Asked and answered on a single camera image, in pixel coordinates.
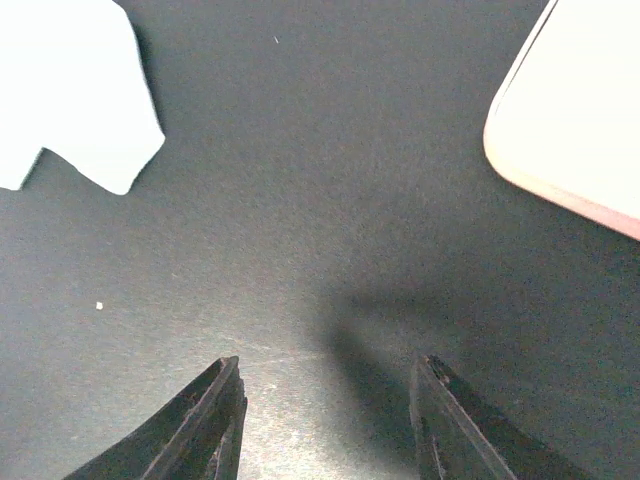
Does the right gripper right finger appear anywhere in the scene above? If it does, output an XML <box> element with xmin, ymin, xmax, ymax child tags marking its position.
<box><xmin>410</xmin><ymin>354</ymin><xmax>592</xmax><ymax>480</ymax></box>

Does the pink glasses case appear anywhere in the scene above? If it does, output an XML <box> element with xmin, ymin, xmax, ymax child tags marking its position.
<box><xmin>483</xmin><ymin>1</ymin><xmax>639</xmax><ymax>239</ymax></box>

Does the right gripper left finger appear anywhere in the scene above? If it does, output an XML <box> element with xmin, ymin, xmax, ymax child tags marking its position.
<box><xmin>67</xmin><ymin>356</ymin><xmax>248</xmax><ymax>480</ymax></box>

